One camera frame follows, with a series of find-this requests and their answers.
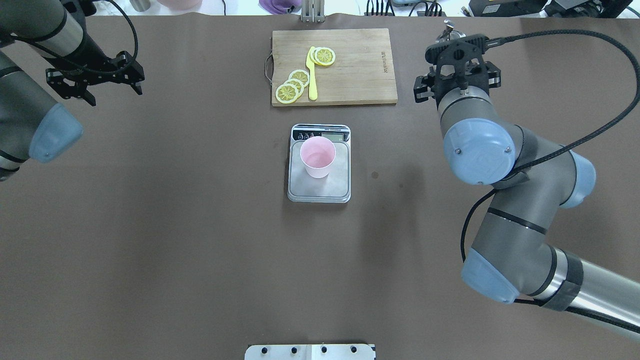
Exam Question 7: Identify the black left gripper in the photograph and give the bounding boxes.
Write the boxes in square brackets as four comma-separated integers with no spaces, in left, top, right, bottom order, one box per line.
[45,32,121,106]

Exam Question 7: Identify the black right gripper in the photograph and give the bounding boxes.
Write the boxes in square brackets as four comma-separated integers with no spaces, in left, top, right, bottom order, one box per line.
[413,61,502,104]

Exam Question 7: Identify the pink plastic cup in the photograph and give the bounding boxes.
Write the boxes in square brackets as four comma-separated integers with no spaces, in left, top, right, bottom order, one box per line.
[300,136,337,179]

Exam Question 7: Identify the glass sauce bottle metal cap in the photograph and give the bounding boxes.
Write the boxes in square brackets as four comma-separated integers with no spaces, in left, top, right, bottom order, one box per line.
[435,18,467,43]

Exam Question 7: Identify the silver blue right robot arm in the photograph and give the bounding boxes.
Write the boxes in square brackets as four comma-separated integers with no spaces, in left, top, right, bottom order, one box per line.
[414,57,639,339]

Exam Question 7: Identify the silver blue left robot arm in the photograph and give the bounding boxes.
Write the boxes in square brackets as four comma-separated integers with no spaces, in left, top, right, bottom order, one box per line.
[1,0,144,181]

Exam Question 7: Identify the silver digital kitchen scale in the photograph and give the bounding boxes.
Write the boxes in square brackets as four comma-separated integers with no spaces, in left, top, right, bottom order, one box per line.
[286,123,352,204]

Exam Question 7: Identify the steel tumbler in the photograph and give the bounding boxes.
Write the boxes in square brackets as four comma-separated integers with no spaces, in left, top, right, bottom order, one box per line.
[129,0,151,13]

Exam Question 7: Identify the bamboo cutting board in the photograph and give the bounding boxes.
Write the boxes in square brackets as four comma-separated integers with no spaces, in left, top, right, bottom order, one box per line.
[271,28,398,107]

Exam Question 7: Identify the yellow plastic knife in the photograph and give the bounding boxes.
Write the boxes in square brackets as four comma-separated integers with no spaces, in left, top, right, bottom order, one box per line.
[305,47,318,101]

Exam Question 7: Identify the lemon slice near knife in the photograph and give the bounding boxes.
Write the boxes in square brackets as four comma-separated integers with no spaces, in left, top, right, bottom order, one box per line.
[288,69,310,87]

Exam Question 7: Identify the lemon slice middle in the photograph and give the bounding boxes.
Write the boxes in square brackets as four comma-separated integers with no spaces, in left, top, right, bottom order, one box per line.
[284,79,306,95]

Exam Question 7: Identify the lemon slice far end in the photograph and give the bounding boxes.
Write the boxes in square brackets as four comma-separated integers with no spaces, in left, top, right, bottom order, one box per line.
[274,83,301,105]

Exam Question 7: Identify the purple cloth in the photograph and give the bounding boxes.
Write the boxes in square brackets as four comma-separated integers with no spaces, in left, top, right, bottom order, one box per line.
[258,0,302,15]

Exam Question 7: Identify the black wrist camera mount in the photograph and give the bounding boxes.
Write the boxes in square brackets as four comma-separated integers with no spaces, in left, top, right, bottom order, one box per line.
[109,50,146,96]

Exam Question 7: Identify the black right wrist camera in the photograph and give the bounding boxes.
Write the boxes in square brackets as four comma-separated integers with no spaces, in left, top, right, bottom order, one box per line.
[425,34,489,80]

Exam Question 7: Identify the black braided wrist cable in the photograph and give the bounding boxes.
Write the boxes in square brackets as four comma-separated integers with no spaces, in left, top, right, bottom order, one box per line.
[10,0,139,76]

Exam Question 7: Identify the lemon slice near handle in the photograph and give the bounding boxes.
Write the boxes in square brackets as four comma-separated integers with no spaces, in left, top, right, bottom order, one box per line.
[310,47,337,67]

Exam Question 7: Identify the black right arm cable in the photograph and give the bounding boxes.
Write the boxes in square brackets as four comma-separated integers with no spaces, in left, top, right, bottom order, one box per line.
[460,29,640,266]

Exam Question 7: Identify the aluminium frame post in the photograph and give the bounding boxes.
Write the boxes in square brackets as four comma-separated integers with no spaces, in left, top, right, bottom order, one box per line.
[301,0,326,23]

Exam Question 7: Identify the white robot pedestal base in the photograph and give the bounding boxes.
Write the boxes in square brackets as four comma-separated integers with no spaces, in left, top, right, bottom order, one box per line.
[244,343,377,360]

